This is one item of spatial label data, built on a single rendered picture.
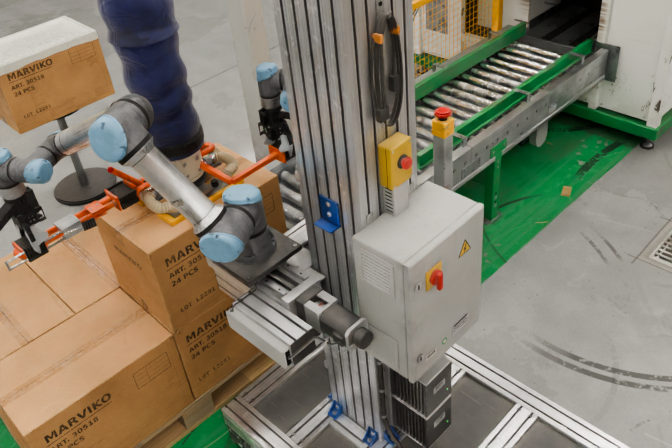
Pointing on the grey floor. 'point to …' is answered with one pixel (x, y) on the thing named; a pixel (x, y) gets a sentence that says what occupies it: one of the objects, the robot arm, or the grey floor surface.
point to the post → (443, 152)
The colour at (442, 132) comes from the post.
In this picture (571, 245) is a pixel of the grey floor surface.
